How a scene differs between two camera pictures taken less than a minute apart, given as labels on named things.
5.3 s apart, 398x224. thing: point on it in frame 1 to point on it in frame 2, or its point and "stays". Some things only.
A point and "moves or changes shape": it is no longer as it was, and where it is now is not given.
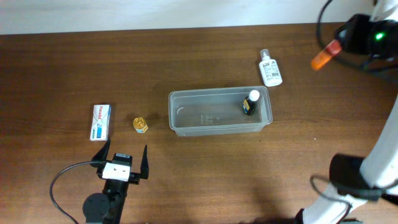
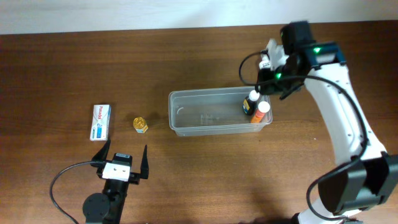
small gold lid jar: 140,125 stays
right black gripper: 343,35 to 267,88
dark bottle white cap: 250,102 stays
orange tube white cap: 332,49 moves or changes shape
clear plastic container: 217,111 stays
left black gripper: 134,178 stays
